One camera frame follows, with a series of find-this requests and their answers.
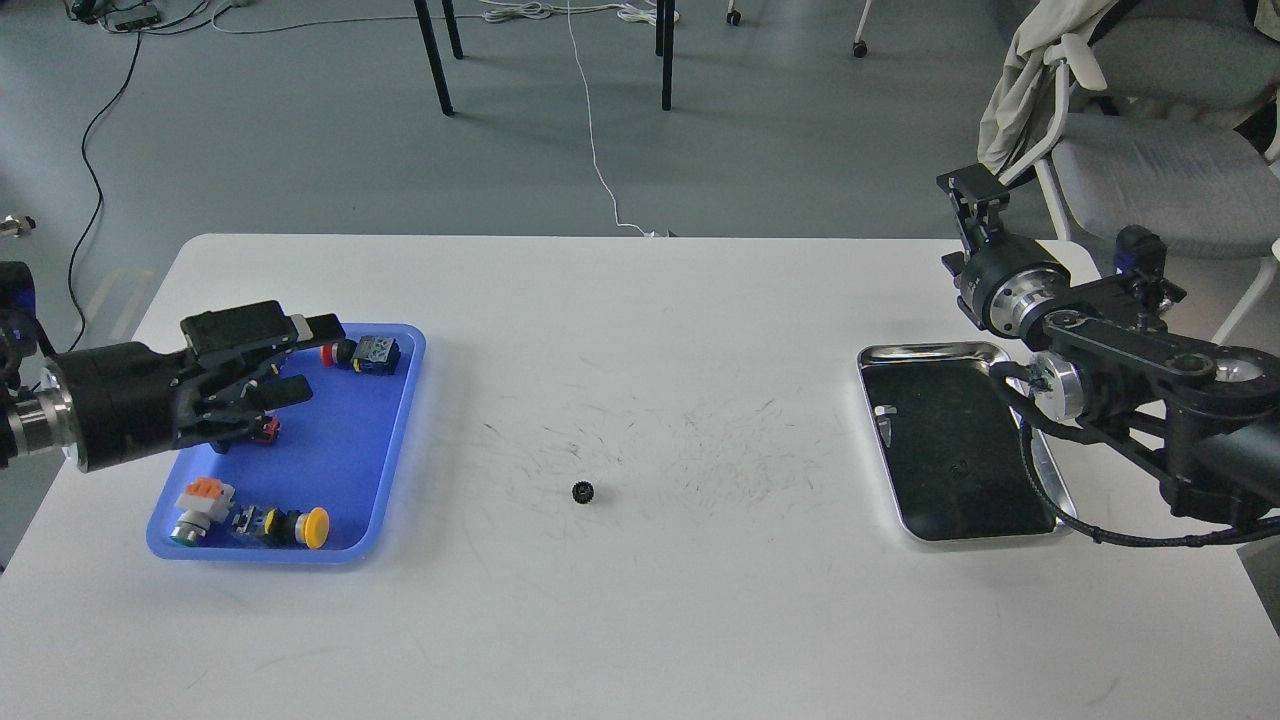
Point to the blue plastic tray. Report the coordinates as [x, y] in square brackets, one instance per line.
[338, 451]

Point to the silver orange push button switch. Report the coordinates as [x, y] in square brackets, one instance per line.
[203, 503]

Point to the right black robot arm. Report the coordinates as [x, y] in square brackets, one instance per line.
[1104, 369]

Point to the black table leg right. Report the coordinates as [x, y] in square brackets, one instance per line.
[665, 20]

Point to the black power strip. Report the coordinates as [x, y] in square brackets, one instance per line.
[115, 16]

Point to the steel tray with black liner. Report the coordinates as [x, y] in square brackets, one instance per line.
[951, 447]

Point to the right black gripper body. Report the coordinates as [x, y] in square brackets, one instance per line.
[999, 283]

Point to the beige jacket on chair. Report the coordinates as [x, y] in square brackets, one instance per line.
[1015, 95]

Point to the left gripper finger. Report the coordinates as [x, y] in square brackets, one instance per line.
[247, 336]
[240, 412]

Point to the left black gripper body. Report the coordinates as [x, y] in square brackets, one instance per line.
[119, 403]

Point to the black table leg left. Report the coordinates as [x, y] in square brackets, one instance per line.
[432, 48]

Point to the yellow push button switch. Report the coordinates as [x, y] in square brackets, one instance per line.
[279, 528]

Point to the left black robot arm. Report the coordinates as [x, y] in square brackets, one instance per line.
[26, 347]

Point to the grey office chair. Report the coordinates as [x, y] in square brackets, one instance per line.
[1136, 125]

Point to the black table leg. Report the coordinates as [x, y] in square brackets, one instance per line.
[665, 20]
[432, 48]

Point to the small black gear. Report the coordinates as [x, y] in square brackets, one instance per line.
[583, 491]

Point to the red emergency stop switch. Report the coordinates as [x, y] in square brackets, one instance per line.
[370, 355]

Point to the black push button switch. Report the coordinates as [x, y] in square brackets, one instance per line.
[261, 431]

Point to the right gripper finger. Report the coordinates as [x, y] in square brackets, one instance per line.
[977, 198]

